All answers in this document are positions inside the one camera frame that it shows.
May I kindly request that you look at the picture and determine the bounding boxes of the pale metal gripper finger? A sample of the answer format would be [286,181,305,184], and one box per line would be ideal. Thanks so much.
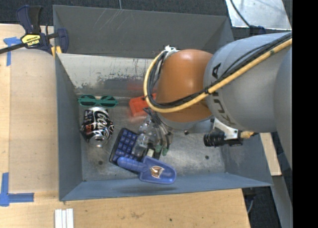
[138,117,153,135]
[131,134,151,158]

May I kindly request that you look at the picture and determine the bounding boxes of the blue plastic scoop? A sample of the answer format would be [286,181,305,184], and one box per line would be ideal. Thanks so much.
[116,155,177,185]

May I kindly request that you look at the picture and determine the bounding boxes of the blue calculator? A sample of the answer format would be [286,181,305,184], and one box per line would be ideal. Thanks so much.
[108,127,151,167]

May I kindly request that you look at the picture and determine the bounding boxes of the orange-red flat block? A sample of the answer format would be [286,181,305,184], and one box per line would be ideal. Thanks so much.
[128,93,158,117]

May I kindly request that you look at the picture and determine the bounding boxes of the crushed black drink can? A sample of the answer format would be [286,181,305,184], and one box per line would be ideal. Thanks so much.
[79,106,115,149]

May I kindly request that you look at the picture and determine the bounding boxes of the green sunglasses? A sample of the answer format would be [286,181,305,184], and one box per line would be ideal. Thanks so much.
[78,94,119,109]

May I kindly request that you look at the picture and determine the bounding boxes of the grey metal bin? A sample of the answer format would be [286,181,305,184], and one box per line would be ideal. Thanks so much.
[52,4,274,202]

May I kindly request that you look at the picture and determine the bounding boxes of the black cylinder on white bracket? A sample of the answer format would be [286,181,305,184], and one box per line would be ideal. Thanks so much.
[203,117,254,148]

